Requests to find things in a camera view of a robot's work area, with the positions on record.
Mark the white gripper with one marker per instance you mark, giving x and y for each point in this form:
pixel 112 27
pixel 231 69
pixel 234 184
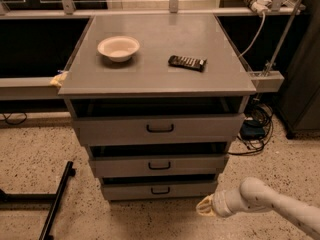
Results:
pixel 219 202

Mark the grey bottom drawer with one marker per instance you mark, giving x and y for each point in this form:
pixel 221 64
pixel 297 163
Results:
pixel 156 191

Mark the grey drawer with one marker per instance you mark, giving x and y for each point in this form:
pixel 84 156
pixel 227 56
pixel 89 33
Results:
pixel 143 130
pixel 156 191
pixel 143 166

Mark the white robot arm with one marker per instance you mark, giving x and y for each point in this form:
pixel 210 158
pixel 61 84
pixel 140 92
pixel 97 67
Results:
pixel 253 195

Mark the grey top drawer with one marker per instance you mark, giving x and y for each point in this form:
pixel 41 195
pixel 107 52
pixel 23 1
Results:
pixel 143 130

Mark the grey middle drawer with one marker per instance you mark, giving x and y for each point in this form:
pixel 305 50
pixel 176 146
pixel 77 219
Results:
pixel 143 166

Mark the grey drawer cabinet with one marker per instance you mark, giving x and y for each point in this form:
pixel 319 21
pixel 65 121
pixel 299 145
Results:
pixel 146 85

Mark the dark power adapter box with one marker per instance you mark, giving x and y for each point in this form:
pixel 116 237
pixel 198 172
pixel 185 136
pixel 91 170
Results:
pixel 252 130

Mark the dark grey side cabinet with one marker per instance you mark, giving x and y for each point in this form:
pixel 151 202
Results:
pixel 298 103

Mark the black snack bar packet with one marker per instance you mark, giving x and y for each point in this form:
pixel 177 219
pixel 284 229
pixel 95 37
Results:
pixel 187 63

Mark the black metal floor stand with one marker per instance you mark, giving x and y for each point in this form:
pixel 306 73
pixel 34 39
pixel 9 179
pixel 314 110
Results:
pixel 53 200

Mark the white paper bowl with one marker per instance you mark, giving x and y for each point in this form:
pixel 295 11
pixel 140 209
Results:
pixel 118 48

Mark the yellow tape piece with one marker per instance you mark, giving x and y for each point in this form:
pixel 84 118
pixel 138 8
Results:
pixel 59 79

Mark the power strip with plug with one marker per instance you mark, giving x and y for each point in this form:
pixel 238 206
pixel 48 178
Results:
pixel 257 6

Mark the thin metal rod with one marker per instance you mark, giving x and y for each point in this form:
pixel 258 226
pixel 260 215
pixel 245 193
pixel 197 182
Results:
pixel 269 66

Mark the grey aluminium frame rail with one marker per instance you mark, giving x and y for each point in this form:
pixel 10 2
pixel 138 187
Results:
pixel 39 88

